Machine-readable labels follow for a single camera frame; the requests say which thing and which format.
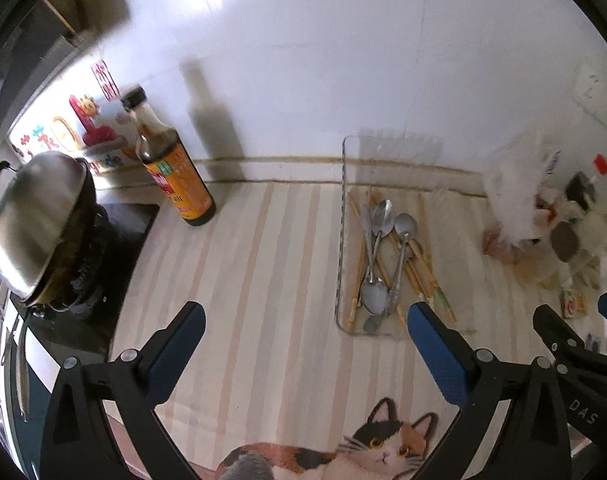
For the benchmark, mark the soy sauce bottle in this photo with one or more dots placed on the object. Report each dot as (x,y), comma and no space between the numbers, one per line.
(176,180)

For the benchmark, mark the dark jar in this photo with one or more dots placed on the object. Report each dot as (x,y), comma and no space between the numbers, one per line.
(581,187)

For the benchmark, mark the cat printed striped mat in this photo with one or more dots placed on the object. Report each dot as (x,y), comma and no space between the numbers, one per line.
(263,285)

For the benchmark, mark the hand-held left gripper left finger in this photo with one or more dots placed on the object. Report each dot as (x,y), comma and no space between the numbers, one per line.
(178,350)

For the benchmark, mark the teal cabinet front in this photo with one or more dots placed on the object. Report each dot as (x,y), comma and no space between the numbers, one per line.
(28,410)

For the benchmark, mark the pile of wooden chopsticks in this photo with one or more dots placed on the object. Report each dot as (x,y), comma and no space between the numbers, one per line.
(353,260)

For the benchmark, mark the white plastic bag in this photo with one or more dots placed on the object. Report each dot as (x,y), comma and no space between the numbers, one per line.
(513,195)

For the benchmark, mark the clear jar brown lid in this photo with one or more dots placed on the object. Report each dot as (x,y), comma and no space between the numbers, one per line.
(564,241)

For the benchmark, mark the grey range hood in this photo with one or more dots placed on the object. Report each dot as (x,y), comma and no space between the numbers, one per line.
(48,60)

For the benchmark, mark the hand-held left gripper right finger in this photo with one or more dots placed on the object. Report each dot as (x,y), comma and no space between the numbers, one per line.
(436,355)

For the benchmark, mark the pink plastic packet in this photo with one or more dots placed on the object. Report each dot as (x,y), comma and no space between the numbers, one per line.
(501,250)

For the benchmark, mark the clear plastic tray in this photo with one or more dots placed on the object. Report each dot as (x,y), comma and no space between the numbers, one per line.
(344,240)

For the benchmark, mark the small steel spoon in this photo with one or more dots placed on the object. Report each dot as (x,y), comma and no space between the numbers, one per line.
(382,215)

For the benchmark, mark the medium steel spoon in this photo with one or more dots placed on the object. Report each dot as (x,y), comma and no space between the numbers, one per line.
(406,225)

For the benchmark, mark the colourful wall sticker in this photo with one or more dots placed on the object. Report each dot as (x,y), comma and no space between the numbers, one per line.
(83,130)

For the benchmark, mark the red cap bottle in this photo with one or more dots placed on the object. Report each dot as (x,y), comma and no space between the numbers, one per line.
(601,165)

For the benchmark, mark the small printed packet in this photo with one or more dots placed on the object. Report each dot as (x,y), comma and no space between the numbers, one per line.
(594,342)

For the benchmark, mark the black gas stove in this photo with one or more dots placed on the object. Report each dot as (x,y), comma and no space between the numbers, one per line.
(118,240)

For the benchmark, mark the large steel serving spoon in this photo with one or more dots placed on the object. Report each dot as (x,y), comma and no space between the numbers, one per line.
(374,297)

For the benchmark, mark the steel wok with lid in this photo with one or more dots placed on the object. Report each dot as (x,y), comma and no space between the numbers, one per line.
(38,215)

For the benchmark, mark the small printed box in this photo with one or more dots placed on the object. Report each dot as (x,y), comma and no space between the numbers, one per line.
(574,305)

